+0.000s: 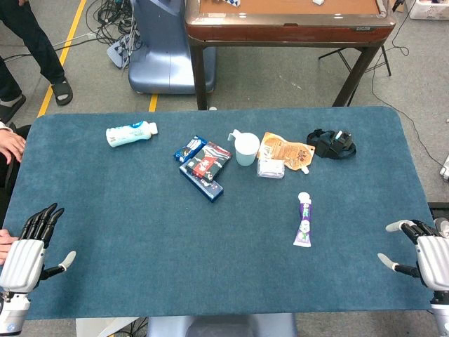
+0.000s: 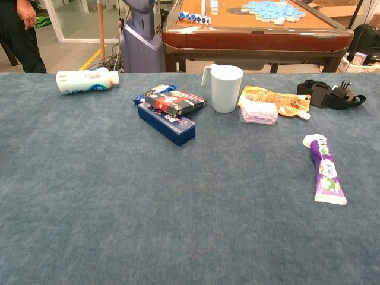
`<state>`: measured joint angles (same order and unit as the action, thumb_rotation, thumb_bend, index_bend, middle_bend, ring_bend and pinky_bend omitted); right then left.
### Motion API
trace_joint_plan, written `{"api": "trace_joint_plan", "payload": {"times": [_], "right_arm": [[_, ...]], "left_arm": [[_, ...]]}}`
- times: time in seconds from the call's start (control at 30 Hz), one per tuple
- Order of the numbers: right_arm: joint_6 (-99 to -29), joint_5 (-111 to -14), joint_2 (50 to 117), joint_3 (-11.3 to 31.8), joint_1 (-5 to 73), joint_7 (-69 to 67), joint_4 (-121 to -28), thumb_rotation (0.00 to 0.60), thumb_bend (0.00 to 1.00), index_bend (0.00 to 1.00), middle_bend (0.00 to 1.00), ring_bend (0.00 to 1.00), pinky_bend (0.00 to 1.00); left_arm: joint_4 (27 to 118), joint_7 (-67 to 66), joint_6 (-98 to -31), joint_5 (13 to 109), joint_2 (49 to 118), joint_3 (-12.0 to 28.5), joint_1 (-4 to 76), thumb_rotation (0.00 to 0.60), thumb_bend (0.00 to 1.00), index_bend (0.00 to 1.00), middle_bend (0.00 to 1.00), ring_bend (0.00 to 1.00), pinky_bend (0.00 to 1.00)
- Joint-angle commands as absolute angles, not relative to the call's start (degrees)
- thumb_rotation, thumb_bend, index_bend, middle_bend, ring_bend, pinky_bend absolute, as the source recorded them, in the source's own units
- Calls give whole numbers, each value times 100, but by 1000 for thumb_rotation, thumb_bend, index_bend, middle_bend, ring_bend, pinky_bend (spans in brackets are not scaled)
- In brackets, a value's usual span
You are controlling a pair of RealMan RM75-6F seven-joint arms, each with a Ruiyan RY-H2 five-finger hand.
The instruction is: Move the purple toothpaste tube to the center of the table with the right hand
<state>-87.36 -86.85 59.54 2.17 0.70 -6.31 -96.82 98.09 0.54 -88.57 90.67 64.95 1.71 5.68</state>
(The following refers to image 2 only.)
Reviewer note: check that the clear box purple floss picks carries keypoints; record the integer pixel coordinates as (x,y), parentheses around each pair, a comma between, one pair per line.
(258,114)

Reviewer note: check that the brown mahjong table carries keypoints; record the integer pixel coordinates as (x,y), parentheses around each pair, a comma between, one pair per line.
(252,38)

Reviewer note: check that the white plastic mug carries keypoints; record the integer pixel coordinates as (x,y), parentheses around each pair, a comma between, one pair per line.
(225,89)

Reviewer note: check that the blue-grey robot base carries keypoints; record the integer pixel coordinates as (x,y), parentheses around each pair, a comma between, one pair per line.
(139,44)

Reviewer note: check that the green bag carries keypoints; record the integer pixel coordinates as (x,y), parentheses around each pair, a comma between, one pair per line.
(43,21)

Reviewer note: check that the blue snack packet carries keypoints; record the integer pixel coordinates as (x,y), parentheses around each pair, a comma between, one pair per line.
(166,88)

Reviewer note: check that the dark blue long box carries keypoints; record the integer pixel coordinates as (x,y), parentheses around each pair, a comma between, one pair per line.
(166,127)

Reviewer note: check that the blue felt table cover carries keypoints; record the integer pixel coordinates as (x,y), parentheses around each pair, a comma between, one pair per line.
(118,207)

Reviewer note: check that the pile of blue mahjong tiles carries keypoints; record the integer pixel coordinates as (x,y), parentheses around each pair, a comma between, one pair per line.
(273,10)

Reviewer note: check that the small printed carton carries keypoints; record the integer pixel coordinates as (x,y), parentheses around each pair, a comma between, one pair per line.
(359,58)

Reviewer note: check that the cardboard box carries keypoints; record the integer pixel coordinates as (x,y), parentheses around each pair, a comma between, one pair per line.
(335,12)

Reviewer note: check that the blue white snake toy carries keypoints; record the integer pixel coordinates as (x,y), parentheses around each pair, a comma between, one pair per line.
(193,18)

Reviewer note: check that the orange spouted pouch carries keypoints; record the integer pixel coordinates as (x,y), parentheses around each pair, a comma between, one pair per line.
(285,102)

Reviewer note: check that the black bag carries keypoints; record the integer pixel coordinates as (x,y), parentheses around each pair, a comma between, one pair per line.
(368,38)

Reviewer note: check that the black red carton box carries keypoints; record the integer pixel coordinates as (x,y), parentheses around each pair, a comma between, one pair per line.
(178,102)

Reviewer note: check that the wooden pole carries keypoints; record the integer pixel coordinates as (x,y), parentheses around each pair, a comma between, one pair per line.
(101,29)

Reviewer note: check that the small stack of mahjong tiles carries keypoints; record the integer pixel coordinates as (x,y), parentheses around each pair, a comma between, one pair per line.
(214,6)

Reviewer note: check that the white plastic basket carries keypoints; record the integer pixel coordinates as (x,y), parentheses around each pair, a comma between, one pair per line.
(347,66)

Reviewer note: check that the person in black clothes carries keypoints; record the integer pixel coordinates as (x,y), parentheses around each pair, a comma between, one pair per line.
(17,38)

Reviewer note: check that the white bottle blue label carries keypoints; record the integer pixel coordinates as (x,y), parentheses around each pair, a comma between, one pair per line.
(86,80)

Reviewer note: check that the purple toothpaste tube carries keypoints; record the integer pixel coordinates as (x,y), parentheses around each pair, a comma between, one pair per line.
(326,169)

